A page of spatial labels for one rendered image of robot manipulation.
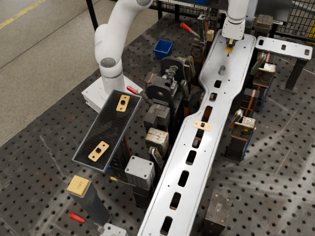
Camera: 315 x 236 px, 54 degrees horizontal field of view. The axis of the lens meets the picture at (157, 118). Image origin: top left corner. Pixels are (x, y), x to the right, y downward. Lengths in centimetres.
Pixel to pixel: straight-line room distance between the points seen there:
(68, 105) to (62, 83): 111
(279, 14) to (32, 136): 159
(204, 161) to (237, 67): 57
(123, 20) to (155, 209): 80
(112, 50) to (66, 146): 65
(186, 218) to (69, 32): 271
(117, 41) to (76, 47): 194
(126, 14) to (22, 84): 202
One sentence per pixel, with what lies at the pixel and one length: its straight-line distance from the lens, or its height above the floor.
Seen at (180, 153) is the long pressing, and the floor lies 100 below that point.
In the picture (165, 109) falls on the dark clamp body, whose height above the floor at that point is 108.
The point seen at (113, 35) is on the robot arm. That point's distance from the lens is 144.
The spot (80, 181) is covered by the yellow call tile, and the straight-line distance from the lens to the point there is 118.
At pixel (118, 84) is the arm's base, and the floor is 91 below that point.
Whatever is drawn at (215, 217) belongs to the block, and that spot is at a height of 103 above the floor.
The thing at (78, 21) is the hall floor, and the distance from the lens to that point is 366.
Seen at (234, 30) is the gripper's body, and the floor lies 120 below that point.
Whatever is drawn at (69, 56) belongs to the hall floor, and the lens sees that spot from 329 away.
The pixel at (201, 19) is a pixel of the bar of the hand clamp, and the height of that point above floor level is 121.
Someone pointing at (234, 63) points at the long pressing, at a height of 100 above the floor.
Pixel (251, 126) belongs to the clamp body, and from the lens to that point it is 141.
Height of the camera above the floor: 221
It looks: 57 degrees down
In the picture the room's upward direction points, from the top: 5 degrees counter-clockwise
